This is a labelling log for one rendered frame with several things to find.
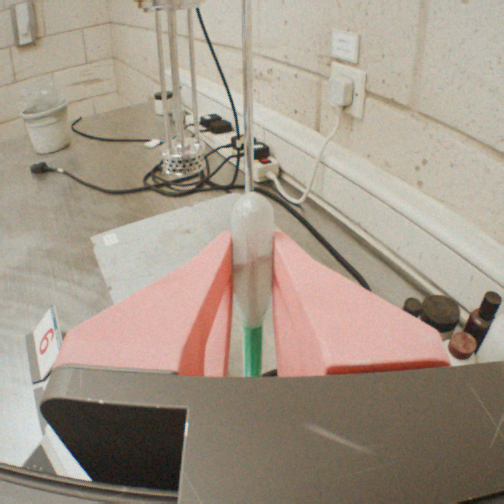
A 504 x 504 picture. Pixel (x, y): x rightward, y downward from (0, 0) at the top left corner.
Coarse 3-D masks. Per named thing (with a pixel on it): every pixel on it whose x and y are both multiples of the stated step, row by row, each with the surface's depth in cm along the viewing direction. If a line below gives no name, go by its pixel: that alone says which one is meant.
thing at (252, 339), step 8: (248, 328) 14; (256, 328) 14; (248, 336) 14; (256, 336) 14; (248, 344) 14; (256, 344) 14; (248, 352) 14; (256, 352) 14; (248, 360) 14; (256, 360) 14; (248, 368) 15; (256, 368) 15; (248, 376) 15; (256, 376) 15
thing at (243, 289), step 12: (252, 192) 11; (240, 204) 11; (240, 216) 11; (240, 228) 11; (240, 240) 11; (240, 252) 12; (240, 264) 12; (240, 276) 12; (252, 276) 12; (240, 288) 12; (252, 288) 12; (240, 300) 13; (252, 300) 12; (240, 312) 13; (252, 312) 13
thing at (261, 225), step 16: (256, 208) 11; (272, 208) 11; (256, 224) 11; (272, 224) 11; (256, 240) 11; (272, 240) 12; (256, 256) 11; (272, 256) 12; (256, 272) 12; (256, 288) 12; (256, 304) 12
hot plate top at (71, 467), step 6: (48, 426) 32; (48, 432) 31; (48, 438) 31; (54, 438) 31; (54, 444) 30; (60, 444) 30; (54, 450) 30; (60, 450) 30; (66, 450) 30; (60, 456) 30; (66, 456) 30; (60, 462) 29; (66, 462) 29; (72, 462) 29; (66, 468) 29; (72, 468) 29; (78, 468) 29; (72, 474) 28; (78, 474) 28; (84, 474) 28; (90, 480) 28
